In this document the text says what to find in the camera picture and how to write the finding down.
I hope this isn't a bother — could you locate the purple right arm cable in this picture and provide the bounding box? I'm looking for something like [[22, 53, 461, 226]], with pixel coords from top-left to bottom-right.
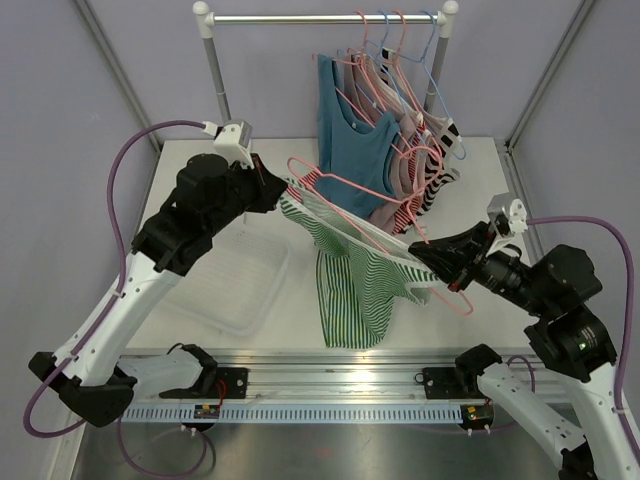
[[524, 215, 636, 416]]

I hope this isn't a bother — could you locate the white slotted cable duct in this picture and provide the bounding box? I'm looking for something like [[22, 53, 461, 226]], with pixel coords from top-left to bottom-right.
[[122, 403, 462, 424]]

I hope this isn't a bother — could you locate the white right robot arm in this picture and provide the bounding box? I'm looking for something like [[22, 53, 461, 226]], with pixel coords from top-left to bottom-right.
[[409, 217, 639, 479]]

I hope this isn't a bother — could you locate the red striped tank top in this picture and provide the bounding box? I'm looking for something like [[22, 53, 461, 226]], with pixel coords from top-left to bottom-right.
[[299, 120, 415, 227]]

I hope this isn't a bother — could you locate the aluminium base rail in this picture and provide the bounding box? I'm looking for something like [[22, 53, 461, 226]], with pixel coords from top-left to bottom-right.
[[114, 347, 556, 406]]

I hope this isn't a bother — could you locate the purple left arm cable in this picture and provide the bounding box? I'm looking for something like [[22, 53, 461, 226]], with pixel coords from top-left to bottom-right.
[[24, 119, 221, 474]]

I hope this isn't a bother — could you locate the pink wire hanger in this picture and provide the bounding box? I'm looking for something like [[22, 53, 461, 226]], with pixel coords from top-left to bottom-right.
[[377, 9, 449, 161], [332, 9, 419, 159], [287, 144, 474, 317]]

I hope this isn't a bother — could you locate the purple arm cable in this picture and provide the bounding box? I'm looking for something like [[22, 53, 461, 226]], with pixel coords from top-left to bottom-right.
[[24, 119, 221, 474], [524, 215, 636, 416]]

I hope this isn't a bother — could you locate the mauve pink tank top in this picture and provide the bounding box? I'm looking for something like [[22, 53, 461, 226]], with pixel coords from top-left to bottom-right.
[[349, 54, 426, 234]]

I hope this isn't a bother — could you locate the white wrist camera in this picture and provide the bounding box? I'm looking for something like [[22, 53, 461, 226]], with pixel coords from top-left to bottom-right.
[[202, 120, 254, 168], [487, 193, 528, 255]]

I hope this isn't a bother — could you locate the black white striped tank top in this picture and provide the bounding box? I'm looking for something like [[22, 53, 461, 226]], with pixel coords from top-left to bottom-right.
[[381, 47, 460, 216]]

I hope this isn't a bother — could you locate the blue wire hanger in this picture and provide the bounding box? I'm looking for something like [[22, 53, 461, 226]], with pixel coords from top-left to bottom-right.
[[384, 1, 467, 160], [359, 10, 432, 161]]

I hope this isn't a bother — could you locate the teal blue tank top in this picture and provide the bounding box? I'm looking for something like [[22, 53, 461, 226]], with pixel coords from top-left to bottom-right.
[[316, 55, 400, 219]]

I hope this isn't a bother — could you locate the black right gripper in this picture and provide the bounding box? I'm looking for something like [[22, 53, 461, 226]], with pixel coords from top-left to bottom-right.
[[411, 219, 554, 316]]

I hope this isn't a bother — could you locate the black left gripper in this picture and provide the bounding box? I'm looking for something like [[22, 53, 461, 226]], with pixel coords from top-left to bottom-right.
[[204, 152, 286, 235]]

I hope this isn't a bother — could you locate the green striped tank top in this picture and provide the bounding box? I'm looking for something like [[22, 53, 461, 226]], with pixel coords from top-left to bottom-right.
[[277, 172, 434, 350]]

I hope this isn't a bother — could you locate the metal clothes rack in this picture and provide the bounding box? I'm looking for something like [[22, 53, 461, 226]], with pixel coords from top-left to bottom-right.
[[193, 1, 431, 121]]

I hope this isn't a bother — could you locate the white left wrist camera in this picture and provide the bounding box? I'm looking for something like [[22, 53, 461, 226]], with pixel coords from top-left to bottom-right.
[[202, 120, 254, 168]]

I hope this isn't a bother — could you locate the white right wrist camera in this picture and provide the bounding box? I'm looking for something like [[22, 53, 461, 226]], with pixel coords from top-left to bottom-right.
[[487, 193, 528, 255]]

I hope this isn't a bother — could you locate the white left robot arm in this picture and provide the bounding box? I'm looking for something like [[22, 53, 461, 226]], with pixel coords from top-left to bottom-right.
[[28, 154, 288, 427]]

